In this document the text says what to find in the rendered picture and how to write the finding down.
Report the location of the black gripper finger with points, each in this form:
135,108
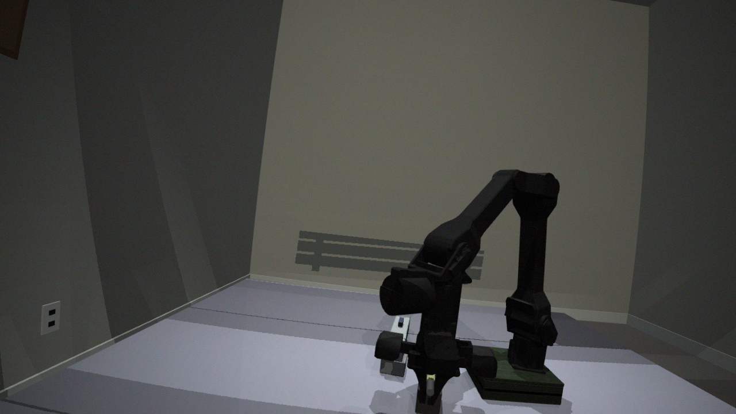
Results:
440,382
421,377

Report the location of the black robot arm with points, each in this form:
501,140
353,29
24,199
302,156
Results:
453,245

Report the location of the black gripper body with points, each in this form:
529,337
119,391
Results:
390,344

